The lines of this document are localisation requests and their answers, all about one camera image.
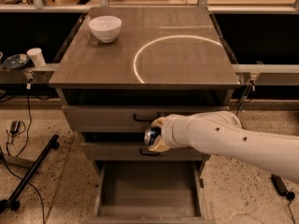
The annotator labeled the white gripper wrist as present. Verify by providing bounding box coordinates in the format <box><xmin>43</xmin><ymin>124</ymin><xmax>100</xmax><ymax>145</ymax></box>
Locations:
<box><xmin>149</xmin><ymin>115</ymin><xmax>190</xmax><ymax>152</ymax></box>

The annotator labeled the blue pepsi can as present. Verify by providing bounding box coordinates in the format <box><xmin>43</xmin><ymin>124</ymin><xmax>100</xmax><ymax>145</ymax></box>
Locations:
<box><xmin>144</xmin><ymin>127</ymin><xmax>161</xmax><ymax>147</ymax></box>

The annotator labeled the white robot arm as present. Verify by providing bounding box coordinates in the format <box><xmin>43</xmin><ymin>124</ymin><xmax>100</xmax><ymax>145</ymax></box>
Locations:
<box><xmin>144</xmin><ymin>111</ymin><xmax>299</xmax><ymax>184</ymax></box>

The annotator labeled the grey middle drawer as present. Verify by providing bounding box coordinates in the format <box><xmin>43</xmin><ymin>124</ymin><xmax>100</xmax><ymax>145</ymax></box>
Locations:
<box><xmin>81</xmin><ymin>142</ymin><xmax>209</xmax><ymax>161</ymax></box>

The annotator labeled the open grey bottom drawer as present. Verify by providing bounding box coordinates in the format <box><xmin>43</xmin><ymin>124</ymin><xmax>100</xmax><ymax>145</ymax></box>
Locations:
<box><xmin>84</xmin><ymin>161</ymin><xmax>216</xmax><ymax>224</ymax></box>

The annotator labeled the grey drawer cabinet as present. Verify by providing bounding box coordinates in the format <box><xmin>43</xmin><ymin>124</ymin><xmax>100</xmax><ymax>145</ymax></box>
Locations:
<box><xmin>49</xmin><ymin>6</ymin><xmax>241</xmax><ymax>224</ymax></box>

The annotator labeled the grey top drawer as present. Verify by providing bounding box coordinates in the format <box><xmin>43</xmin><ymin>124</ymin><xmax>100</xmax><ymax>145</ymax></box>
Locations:
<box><xmin>63</xmin><ymin>105</ymin><xmax>228</xmax><ymax>133</ymax></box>

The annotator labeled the black stand leg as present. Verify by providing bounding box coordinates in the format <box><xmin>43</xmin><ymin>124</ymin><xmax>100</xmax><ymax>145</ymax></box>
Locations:
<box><xmin>0</xmin><ymin>134</ymin><xmax>59</xmax><ymax>213</ymax></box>

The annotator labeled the white ceramic bowl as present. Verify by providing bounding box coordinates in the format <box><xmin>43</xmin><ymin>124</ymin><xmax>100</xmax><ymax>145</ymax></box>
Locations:
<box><xmin>89</xmin><ymin>16</ymin><xmax>122</xmax><ymax>43</ymax></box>

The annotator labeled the black power adapter right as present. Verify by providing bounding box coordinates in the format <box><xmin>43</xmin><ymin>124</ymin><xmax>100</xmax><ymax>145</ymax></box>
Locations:
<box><xmin>271</xmin><ymin>175</ymin><xmax>288</xmax><ymax>196</ymax></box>

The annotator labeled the black power adapter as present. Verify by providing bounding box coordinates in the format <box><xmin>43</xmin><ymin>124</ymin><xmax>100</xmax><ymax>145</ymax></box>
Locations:
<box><xmin>271</xmin><ymin>175</ymin><xmax>288</xmax><ymax>196</ymax></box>
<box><xmin>9</xmin><ymin>120</ymin><xmax>20</xmax><ymax>134</ymax></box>

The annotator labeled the black power adapter left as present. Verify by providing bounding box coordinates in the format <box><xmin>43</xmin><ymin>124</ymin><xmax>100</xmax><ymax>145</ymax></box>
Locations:
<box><xmin>9</xmin><ymin>120</ymin><xmax>20</xmax><ymax>134</ymax></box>

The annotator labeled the white paper cup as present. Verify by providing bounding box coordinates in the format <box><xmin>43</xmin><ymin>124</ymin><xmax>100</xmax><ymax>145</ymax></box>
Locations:
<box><xmin>27</xmin><ymin>48</ymin><xmax>46</xmax><ymax>67</ymax></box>

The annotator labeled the dark blue plate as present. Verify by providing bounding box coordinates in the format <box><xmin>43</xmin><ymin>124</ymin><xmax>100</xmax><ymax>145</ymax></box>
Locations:
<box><xmin>3</xmin><ymin>54</ymin><xmax>30</xmax><ymax>70</ymax></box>

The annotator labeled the black cable left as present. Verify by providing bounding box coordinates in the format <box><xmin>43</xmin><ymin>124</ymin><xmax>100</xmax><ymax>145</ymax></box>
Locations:
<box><xmin>0</xmin><ymin>84</ymin><xmax>47</xmax><ymax>224</ymax></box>

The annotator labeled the black cable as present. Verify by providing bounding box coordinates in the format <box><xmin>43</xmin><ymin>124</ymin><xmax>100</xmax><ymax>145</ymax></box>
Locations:
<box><xmin>235</xmin><ymin>81</ymin><xmax>299</xmax><ymax>222</ymax></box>
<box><xmin>0</xmin><ymin>84</ymin><xmax>47</xmax><ymax>224</ymax></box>

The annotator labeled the black cable right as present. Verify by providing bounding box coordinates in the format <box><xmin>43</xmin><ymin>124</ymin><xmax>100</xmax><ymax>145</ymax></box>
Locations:
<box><xmin>235</xmin><ymin>81</ymin><xmax>299</xmax><ymax>222</ymax></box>

